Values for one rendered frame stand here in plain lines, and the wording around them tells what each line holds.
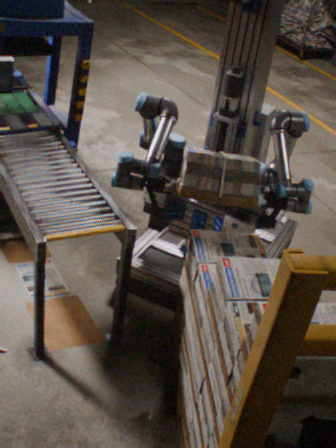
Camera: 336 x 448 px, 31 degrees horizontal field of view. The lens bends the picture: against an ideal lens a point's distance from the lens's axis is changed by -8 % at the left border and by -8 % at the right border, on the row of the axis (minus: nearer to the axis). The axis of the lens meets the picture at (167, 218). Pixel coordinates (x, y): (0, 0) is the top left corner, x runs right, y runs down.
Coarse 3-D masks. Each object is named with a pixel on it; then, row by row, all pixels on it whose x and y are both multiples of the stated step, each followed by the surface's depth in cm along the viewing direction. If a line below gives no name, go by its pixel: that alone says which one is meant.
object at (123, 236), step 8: (56, 128) 422; (56, 136) 413; (64, 144) 402; (72, 152) 394; (80, 160) 386; (88, 168) 378; (88, 176) 370; (96, 184) 363; (104, 192) 357; (104, 200) 351; (112, 200) 351; (112, 208) 344; (120, 208) 345; (120, 216) 338; (128, 224) 333; (120, 232) 338; (128, 232) 330; (120, 240) 339; (128, 240) 332; (128, 248) 335
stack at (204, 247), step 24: (192, 240) 326; (216, 240) 327; (240, 240) 330; (192, 264) 321; (192, 288) 317; (192, 312) 311; (168, 336) 369; (192, 336) 303; (168, 360) 362; (192, 360) 301; (216, 360) 256; (216, 384) 251; (192, 408) 289; (216, 408) 246; (192, 432) 283
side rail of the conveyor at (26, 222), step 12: (0, 156) 377; (0, 168) 364; (0, 180) 364; (12, 180) 353; (12, 192) 342; (12, 204) 343; (24, 204) 333; (24, 216) 323; (24, 228) 325; (36, 228) 316; (36, 240) 307; (36, 252) 310
